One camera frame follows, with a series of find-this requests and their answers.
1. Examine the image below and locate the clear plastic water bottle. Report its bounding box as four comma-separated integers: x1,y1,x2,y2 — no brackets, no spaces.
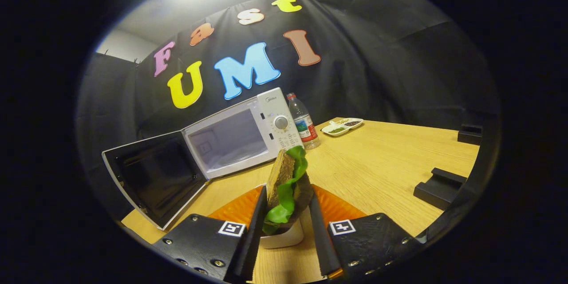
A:
286,93,321,150

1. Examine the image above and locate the white microwave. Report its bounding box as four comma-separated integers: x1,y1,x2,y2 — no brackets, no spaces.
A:
101,87,303,230

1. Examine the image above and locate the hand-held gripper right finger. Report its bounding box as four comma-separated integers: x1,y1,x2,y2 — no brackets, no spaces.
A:
308,184,424,281

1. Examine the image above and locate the small white dish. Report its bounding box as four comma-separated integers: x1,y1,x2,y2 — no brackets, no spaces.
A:
259,220,305,249

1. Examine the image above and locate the white divided bean tray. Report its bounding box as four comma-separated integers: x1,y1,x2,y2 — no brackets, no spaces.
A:
321,118,364,137

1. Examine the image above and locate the brown bread lettuce sandwich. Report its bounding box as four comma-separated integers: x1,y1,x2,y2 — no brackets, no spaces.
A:
262,145,315,236

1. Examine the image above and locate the large black block stand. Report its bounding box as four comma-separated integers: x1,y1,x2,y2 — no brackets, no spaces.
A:
414,167,468,210

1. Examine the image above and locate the small black block stand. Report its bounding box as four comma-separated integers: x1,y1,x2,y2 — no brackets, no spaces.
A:
457,123,483,145

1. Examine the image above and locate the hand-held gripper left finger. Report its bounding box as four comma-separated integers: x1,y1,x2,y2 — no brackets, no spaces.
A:
152,185,269,283

